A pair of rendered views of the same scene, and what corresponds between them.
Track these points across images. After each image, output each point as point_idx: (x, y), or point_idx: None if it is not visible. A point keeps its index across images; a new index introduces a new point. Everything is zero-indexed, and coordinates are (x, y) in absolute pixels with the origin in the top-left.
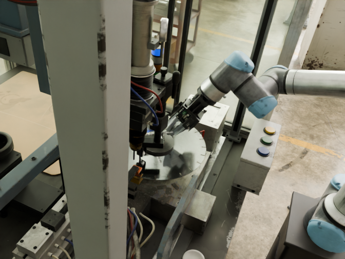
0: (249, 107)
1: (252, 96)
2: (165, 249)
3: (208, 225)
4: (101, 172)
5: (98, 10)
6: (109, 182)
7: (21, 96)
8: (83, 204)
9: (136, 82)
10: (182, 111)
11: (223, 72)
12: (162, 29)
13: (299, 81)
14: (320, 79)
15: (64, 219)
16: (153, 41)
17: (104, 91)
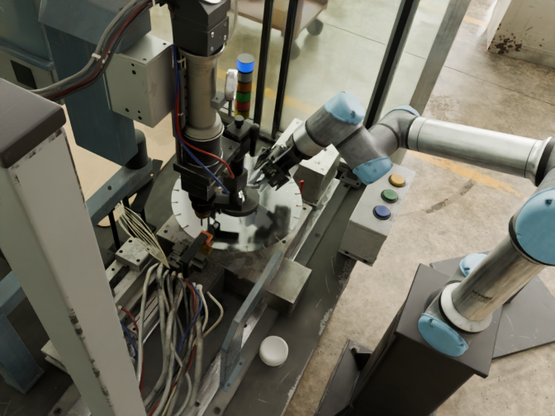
0: (353, 170)
1: (358, 157)
2: (230, 344)
3: (298, 304)
4: (95, 378)
5: (66, 306)
6: (104, 381)
7: (62, 106)
8: (87, 388)
9: (197, 146)
10: (268, 163)
11: (321, 120)
12: (228, 87)
13: (424, 137)
14: (452, 139)
15: (113, 294)
16: (218, 98)
17: (83, 340)
